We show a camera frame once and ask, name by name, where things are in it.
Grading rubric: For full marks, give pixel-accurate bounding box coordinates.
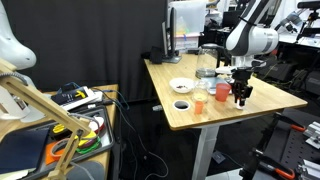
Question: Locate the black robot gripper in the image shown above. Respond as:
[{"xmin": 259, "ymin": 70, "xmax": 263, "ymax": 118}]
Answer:
[{"xmin": 232, "ymin": 67, "xmax": 253, "ymax": 103}]

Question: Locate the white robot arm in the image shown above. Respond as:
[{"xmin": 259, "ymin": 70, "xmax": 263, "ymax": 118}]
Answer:
[{"xmin": 226, "ymin": 0, "xmax": 279, "ymax": 106}]

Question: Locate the large orange plastic cup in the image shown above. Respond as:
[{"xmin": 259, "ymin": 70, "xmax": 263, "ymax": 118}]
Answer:
[{"xmin": 215, "ymin": 83, "xmax": 231, "ymax": 102}]

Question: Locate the glass jar with grains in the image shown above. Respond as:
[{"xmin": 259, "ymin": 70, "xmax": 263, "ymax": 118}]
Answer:
[{"xmin": 192, "ymin": 80, "xmax": 208, "ymax": 103}]

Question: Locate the large clear glass carafe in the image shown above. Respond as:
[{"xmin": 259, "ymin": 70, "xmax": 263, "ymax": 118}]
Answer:
[{"xmin": 195, "ymin": 43, "xmax": 219, "ymax": 79}]

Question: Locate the small orange plastic cup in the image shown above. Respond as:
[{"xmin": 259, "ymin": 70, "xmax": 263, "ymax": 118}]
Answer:
[{"xmin": 195, "ymin": 101, "xmax": 204, "ymax": 114}]

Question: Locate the white desk leg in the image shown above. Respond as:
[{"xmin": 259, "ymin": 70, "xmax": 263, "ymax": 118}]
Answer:
[{"xmin": 192, "ymin": 126, "xmax": 219, "ymax": 180}]

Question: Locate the white bowl with dark bits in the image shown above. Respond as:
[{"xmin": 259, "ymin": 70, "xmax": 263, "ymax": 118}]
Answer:
[{"xmin": 169, "ymin": 78, "xmax": 194, "ymax": 94}]

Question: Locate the computer monitor on desk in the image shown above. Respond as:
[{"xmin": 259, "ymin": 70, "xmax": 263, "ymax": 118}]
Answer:
[{"xmin": 162, "ymin": 7, "xmax": 181, "ymax": 64}]

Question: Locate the black and yellow device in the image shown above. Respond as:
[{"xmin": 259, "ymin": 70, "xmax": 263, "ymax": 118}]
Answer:
[{"xmin": 51, "ymin": 86, "xmax": 102, "ymax": 110}]

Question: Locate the black tray with tapes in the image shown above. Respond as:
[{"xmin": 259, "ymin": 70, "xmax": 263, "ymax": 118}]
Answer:
[{"xmin": 19, "ymin": 104, "xmax": 116, "ymax": 180}]

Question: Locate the dark blue notebook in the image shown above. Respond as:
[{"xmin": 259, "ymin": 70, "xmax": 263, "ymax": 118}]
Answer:
[{"xmin": 0, "ymin": 130, "xmax": 48, "ymax": 174}]

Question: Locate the orange handled clamp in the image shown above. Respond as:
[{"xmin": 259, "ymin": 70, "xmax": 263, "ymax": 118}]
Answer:
[{"xmin": 239, "ymin": 148, "xmax": 296, "ymax": 180}]

